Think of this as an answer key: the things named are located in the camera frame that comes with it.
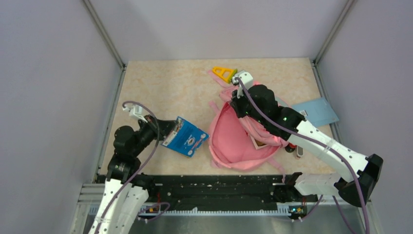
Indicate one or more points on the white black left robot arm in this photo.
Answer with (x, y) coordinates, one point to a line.
(125, 188)

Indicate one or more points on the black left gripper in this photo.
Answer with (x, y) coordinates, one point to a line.
(166, 127)

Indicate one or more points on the aluminium frame rail right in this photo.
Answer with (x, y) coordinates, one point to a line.
(334, 72)

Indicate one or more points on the blue children book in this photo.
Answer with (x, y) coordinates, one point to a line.
(185, 138)

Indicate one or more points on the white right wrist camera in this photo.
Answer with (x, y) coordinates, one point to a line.
(243, 80)

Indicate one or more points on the light blue notebook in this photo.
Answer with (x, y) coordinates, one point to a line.
(318, 111)

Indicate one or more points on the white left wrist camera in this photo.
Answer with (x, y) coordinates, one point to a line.
(135, 112)

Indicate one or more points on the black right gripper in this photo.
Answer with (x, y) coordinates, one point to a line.
(236, 103)

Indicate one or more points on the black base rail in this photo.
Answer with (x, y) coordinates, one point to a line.
(239, 193)

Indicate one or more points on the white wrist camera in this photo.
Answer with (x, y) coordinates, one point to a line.
(243, 80)
(135, 112)

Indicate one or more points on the aluminium frame rail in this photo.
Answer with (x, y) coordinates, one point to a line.
(115, 71)
(334, 72)

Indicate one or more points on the pink student backpack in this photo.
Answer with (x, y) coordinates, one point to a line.
(229, 137)

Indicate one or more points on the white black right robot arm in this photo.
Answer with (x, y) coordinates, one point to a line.
(358, 173)

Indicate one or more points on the aluminium frame rail left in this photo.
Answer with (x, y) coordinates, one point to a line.
(115, 71)

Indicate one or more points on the yellow green purple toy block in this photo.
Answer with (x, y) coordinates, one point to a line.
(224, 74)

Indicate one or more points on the red black stamp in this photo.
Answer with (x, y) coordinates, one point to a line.
(290, 148)

